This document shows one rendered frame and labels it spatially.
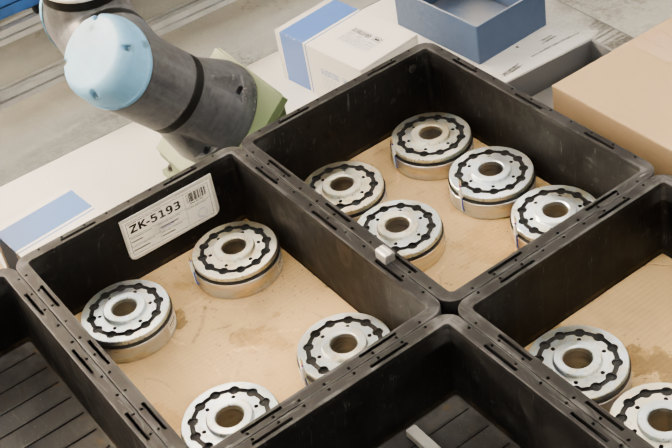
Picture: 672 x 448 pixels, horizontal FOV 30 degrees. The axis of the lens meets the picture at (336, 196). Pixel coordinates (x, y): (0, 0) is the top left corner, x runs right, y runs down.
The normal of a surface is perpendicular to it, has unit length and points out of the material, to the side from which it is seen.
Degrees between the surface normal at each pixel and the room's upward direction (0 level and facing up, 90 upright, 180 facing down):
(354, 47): 0
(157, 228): 90
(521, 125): 90
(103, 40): 42
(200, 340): 0
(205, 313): 0
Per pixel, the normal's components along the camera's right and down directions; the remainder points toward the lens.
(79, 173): -0.15, -0.77
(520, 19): 0.62, 0.41
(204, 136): 0.12, 0.60
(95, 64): -0.58, -0.22
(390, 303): -0.80, 0.46
